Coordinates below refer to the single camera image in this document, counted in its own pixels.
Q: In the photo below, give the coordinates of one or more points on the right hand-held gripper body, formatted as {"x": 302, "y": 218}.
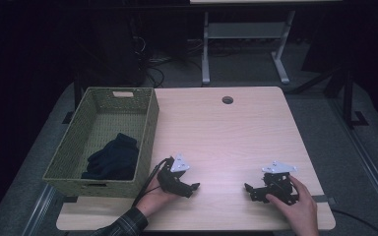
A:
{"x": 277, "y": 183}

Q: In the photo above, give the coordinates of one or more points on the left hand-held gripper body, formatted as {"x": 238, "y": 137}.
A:
{"x": 169, "y": 180}

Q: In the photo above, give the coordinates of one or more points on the dark navy cloth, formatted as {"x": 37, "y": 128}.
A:
{"x": 116, "y": 160}

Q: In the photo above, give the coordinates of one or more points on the green woven basket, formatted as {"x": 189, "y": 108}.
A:
{"x": 78, "y": 154}

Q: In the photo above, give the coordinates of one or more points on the person's left hand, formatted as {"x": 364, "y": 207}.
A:
{"x": 152, "y": 200}

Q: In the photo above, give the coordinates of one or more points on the person's right hand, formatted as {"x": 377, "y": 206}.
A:
{"x": 303, "y": 209}

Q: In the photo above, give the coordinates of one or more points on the grey tape strip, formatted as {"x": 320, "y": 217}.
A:
{"x": 325, "y": 199}

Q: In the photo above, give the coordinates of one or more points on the black metal stand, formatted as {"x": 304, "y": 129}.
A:
{"x": 347, "y": 98}

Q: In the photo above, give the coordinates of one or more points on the white metal stand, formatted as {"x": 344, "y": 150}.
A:
{"x": 242, "y": 30}

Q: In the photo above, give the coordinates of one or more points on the metal floor rail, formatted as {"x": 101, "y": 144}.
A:
{"x": 37, "y": 213}
{"x": 364, "y": 157}

